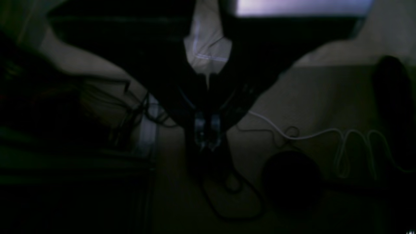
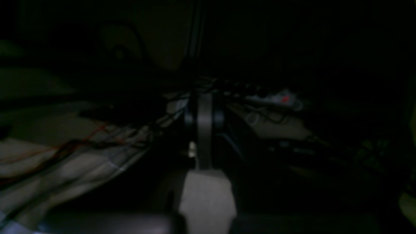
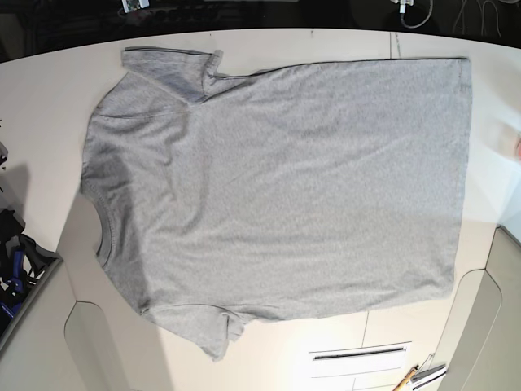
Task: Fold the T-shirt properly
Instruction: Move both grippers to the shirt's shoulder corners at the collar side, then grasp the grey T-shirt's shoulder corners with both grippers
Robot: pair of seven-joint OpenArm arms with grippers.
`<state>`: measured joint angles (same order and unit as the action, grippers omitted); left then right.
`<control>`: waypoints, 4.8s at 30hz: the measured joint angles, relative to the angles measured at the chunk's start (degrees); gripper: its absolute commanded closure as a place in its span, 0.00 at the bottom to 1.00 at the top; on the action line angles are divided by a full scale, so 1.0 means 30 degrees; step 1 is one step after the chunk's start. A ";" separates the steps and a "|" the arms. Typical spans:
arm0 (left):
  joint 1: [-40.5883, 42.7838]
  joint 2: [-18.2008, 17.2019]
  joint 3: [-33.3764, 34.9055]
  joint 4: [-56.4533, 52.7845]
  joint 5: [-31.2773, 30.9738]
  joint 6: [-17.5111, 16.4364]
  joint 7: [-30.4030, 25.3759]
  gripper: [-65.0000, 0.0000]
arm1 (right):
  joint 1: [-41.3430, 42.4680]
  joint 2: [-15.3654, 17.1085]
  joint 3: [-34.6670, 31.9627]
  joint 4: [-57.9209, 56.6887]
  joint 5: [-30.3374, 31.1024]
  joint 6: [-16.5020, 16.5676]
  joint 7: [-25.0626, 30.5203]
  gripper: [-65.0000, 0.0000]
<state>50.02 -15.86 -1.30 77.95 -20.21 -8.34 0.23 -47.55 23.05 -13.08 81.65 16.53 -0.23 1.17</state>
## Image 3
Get white connector device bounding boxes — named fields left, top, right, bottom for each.
left=121, top=0, right=150, bottom=13

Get blue and black equipment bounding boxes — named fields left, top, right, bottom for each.
left=1, top=209, right=60, bottom=321

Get grey T-shirt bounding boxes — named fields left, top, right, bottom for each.
left=80, top=47, right=472, bottom=361

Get white cables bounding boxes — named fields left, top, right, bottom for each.
left=401, top=0, right=506, bottom=38

